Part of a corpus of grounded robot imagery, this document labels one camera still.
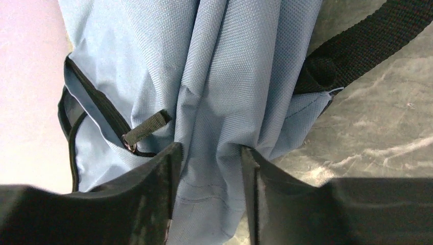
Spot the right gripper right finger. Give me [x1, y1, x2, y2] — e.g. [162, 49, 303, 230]
[241, 146, 432, 244]

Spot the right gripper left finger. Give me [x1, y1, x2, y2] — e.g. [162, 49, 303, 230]
[1, 142, 183, 244]

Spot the blue student backpack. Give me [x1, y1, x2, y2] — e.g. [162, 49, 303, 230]
[59, 1, 432, 244]

